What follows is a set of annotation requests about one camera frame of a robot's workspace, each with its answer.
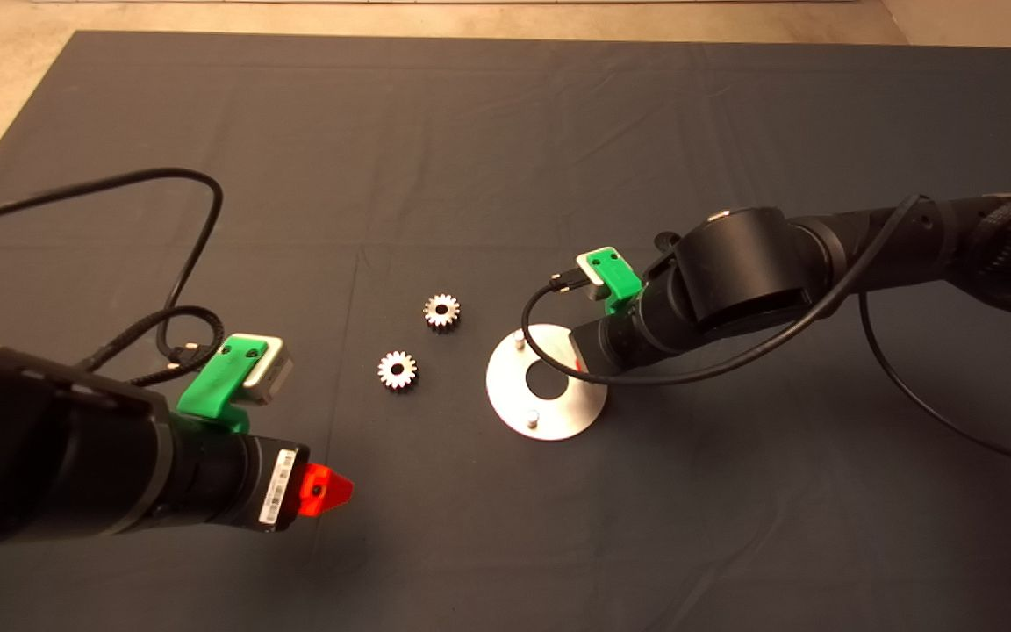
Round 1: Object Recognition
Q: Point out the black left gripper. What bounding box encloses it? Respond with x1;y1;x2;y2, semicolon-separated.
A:
170;414;355;532

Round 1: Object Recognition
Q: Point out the round metal carrier plate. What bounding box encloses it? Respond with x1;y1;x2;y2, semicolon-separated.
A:
485;323;609;442

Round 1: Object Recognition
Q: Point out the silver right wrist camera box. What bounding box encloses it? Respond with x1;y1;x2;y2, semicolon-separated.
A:
576;250;612;299

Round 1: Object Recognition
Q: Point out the smooth black left camera cable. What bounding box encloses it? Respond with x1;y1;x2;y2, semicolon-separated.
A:
0;167;225;363

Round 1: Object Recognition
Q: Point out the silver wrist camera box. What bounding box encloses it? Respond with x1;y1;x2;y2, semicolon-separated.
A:
245;334;293;406
576;250;612;299

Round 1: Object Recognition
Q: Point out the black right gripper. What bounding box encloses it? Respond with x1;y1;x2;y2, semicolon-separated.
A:
572;281;704;378

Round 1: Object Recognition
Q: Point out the braided black left arm cable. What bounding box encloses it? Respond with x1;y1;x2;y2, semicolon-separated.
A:
75;305;227;387

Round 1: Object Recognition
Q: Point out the smooth black camera cable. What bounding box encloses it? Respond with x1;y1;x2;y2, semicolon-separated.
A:
0;167;225;363
520;193;1011;475

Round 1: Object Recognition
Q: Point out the green left camera mount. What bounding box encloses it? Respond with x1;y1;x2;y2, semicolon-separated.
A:
177;336;269;435

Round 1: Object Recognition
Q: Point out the small steel planetary gear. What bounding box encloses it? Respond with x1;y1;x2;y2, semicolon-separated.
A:
376;350;419;392
423;293;462;333

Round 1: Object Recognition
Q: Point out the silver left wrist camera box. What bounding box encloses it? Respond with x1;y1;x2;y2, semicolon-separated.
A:
245;334;293;406

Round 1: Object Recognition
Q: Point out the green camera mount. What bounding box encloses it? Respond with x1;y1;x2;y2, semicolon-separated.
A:
584;248;644;315
177;336;269;435

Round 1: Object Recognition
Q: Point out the green right camera mount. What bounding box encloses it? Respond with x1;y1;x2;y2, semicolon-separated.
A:
584;248;644;315

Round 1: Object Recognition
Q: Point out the smooth black right camera cable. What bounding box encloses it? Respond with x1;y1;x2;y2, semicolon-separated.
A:
520;193;1011;475

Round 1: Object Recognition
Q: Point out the dark grey table cloth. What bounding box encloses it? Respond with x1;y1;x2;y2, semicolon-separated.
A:
0;32;1011;632

